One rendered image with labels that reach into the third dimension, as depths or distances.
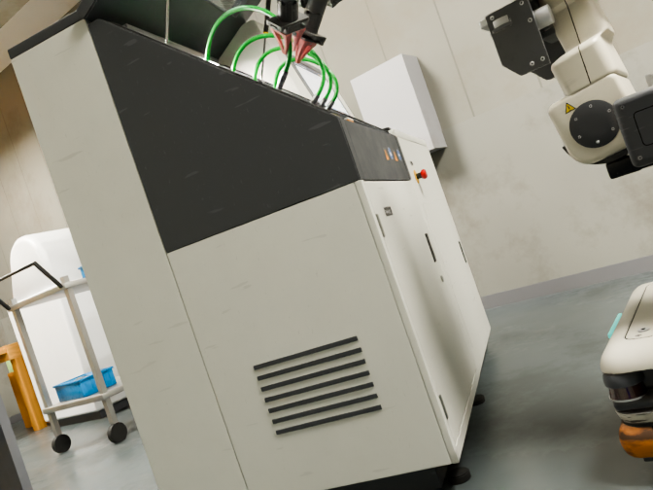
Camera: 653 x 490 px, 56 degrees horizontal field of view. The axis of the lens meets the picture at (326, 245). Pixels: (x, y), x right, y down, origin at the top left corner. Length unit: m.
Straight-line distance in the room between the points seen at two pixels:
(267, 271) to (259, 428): 0.42
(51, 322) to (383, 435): 3.94
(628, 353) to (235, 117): 1.05
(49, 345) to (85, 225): 3.54
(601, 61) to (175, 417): 1.39
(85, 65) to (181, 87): 0.30
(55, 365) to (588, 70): 4.61
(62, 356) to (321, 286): 3.88
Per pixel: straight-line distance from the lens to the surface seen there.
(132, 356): 1.84
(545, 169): 3.61
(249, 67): 2.39
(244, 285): 1.62
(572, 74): 1.50
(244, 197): 1.59
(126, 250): 1.79
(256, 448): 1.74
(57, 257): 5.26
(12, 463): 2.93
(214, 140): 1.63
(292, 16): 1.75
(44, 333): 5.37
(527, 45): 1.51
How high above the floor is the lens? 0.66
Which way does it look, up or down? level
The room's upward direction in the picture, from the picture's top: 19 degrees counter-clockwise
